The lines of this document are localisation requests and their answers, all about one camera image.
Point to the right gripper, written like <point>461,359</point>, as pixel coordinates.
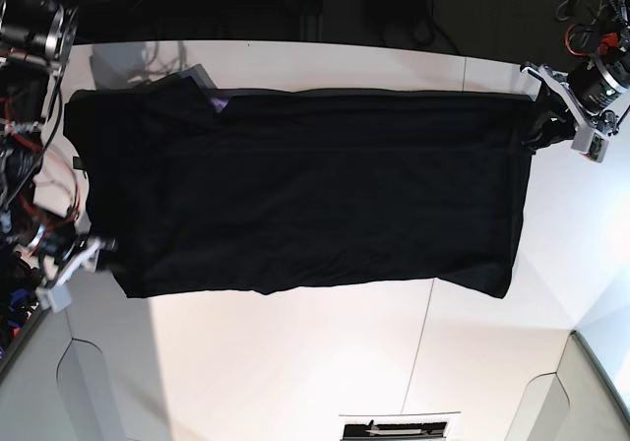
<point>83,255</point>

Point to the black white label plate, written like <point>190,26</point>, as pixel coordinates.
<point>413,427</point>

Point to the black printed t-shirt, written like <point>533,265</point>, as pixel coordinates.
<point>267,192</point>

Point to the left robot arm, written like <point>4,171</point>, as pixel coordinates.
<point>605,38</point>

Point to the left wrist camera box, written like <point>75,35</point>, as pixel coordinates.
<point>590,143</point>

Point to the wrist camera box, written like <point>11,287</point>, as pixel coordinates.
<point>590,143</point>
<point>55,298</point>

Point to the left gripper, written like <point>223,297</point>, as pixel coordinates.
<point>568,101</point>

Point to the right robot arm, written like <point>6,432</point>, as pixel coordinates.
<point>36,40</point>

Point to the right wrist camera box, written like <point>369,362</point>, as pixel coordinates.
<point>55,298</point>

